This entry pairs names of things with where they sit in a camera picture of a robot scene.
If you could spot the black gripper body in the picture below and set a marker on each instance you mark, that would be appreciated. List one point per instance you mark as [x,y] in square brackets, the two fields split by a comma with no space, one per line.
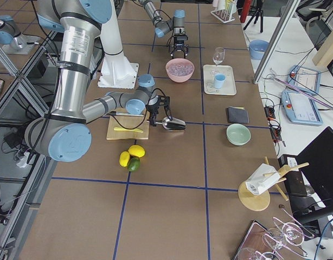
[152,109]
[179,44]

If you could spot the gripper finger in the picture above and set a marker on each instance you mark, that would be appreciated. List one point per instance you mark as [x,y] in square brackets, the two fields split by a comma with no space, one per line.
[152,120]
[172,49]
[168,112]
[185,50]

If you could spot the metal ice scoop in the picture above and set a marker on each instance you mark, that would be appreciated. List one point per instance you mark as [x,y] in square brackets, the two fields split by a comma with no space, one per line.
[173,124]

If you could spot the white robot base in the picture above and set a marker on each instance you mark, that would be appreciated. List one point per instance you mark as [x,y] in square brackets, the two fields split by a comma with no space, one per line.
[116,71]

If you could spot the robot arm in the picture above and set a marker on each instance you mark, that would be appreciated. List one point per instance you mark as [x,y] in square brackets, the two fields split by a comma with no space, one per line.
[62,133]
[162,27]

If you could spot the pink bowl with ice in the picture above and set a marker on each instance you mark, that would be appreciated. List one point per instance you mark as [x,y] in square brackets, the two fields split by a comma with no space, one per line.
[179,69]

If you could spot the blue cup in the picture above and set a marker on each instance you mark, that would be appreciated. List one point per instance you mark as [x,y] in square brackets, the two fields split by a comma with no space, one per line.
[219,80]

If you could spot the clear wine glass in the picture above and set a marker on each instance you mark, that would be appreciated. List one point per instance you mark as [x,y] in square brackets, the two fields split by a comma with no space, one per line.
[218,58]

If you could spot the wooden cutting board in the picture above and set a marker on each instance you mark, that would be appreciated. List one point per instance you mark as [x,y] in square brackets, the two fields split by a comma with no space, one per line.
[123,126]

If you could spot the yellow lemon large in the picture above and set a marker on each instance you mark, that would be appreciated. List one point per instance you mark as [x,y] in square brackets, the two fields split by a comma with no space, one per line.
[136,151]

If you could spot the yellow plastic knife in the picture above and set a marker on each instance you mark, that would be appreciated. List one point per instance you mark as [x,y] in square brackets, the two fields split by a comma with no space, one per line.
[137,130]

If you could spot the metal muddler black cap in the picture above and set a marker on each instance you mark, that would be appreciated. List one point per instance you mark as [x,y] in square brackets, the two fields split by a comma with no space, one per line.
[115,113]

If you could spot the cream serving tray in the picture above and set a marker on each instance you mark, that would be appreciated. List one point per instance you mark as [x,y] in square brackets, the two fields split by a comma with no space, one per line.
[229,87]

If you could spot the yellow lemon small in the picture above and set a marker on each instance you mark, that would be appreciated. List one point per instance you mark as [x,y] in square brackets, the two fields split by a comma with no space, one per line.
[124,158]

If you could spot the green lime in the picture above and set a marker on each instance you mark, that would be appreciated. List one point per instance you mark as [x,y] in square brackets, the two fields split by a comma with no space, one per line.
[133,164]

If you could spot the grey folded cloth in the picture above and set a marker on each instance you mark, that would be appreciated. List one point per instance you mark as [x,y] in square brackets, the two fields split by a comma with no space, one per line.
[237,115]

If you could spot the blue bowl on side table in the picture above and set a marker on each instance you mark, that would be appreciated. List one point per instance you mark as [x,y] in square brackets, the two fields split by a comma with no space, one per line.
[257,49]

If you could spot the green bowl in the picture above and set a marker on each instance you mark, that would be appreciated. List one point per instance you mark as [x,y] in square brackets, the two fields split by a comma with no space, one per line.
[238,134]

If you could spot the red fire extinguisher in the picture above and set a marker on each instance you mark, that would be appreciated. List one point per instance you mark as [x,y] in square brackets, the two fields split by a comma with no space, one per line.
[245,10]

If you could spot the black tripod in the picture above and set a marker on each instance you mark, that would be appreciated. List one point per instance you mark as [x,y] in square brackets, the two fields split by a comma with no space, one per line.
[259,14]

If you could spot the white carton on stand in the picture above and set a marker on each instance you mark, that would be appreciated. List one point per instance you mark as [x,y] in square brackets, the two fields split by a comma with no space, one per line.
[264,177]

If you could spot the wooden mug tree stand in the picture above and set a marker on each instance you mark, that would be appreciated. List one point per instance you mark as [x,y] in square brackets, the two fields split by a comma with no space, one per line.
[261,202]

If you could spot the teach pendant far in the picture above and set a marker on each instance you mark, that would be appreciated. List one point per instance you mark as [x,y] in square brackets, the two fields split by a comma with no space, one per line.
[305,79]

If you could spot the teach pendant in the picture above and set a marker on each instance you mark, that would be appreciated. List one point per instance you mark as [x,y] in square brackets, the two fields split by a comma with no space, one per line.
[305,79]
[300,109]

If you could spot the teach pendant near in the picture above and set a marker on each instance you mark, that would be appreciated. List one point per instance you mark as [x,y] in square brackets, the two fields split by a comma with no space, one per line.
[300,109]

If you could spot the black monitor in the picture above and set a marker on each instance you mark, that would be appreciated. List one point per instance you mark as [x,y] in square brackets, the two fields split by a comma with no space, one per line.
[319,173]

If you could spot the upside-down wine glass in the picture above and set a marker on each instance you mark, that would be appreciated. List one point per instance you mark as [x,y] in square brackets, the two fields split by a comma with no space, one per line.
[286,237]

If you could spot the white wire rack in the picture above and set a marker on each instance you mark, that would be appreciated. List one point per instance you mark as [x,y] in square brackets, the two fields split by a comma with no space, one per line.
[224,10]

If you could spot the aluminium frame post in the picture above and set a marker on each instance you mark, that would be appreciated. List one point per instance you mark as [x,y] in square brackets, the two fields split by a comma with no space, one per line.
[276,36]

